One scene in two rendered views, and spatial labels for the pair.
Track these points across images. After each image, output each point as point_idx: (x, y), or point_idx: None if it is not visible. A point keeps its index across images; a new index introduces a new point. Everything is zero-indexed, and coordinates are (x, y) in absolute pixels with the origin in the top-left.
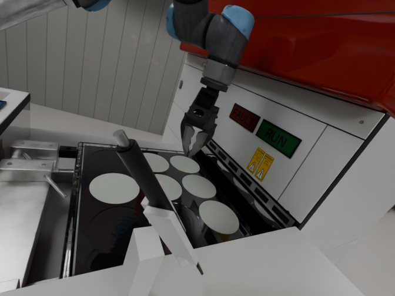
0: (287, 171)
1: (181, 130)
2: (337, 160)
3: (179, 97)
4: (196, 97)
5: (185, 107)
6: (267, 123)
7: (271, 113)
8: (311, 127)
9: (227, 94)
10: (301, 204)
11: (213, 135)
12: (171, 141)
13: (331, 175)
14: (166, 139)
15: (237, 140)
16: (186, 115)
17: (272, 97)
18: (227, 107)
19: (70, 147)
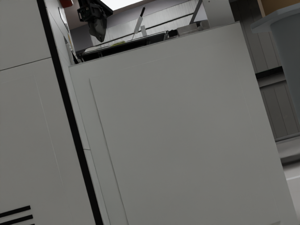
0: (70, 39)
1: (106, 22)
2: (68, 27)
3: (47, 0)
4: (103, 2)
5: (53, 14)
6: (64, 18)
7: (61, 12)
8: (64, 16)
9: (55, 0)
10: (74, 49)
11: (64, 35)
12: (66, 68)
13: (70, 34)
14: (65, 71)
15: (66, 33)
16: (113, 10)
17: (59, 3)
18: (58, 10)
19: (170, 30)
